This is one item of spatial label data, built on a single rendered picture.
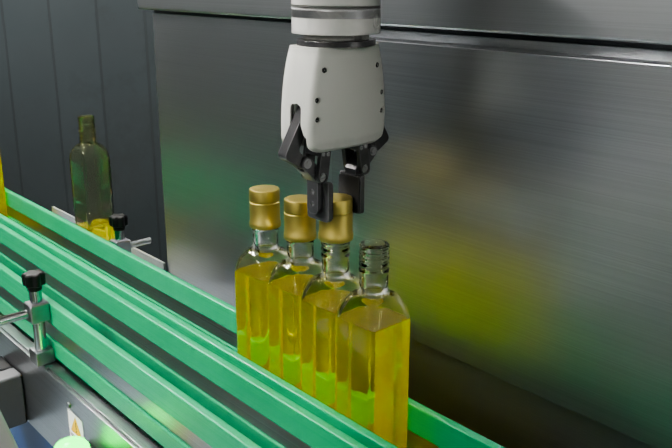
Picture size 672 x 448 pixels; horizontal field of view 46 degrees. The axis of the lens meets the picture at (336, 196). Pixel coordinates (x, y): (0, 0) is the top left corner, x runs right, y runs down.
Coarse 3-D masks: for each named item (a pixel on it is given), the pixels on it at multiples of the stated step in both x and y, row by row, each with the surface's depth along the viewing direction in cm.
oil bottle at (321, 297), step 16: (304, 288) 82; (320, 288) 80; (336, 288) 79; (352, 288) 80; (304, 304) 82; (320, 304) 80; (336, 304) 79; (304, 320) 82; (320, 320) 80; (304, 336) 83; (320, 336) 81; (304, 352) 84; (320, 352) 81; (304, 368) 84; (320, 368) 82; (304, 384) 85; (320, 384) 82; (320, 400) 83
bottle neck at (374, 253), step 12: (372, 240) 77; (384, 240) 77; (360, 252) 76; (372, 252) 75; (384, 252) 75; (360, 264) 76; (372, 264) 75; (384, 264) 76; (360, 276) 77; (372, 276) 76; (384, 276) 76; (360, 288) 77; (372, 288) 76; (384, 288) 76
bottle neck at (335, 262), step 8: (328, 248) 80; (336, 248) 79; (344, 248) 80; (328, 256) 80; (336, 256) 80; (344, 256) 80; (328, 264) 80; (336, 264) 80; (344, 264) 80; (328, 272) 80; (336, 272) 80; (344, 272) 80
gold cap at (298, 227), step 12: (288, 204) 83; (300, 204) 82; (288, 216) 83; (300, 216) 83; (288, 228) 84; (300, 228) 83; (312, 228) 84; (288, 240) 84; (300, 240) 83; (312, 240) 84
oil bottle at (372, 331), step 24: (360, 312) 76; (384, 312) 75; (408, 312) 78; (336, 336) 79; (360, 336) 76; (384, 336) 76; (408, 336) 78; (336, 360) 80; (360, 360) 77; (384, 360) 76; (408, 360) 79; (336, 384) 80; (360, 384) 77; (384, 384) 77; (408, 384) 80; (336, 408) 81; (360, 408) 78; (384, 408) 78; (384, 432) 79
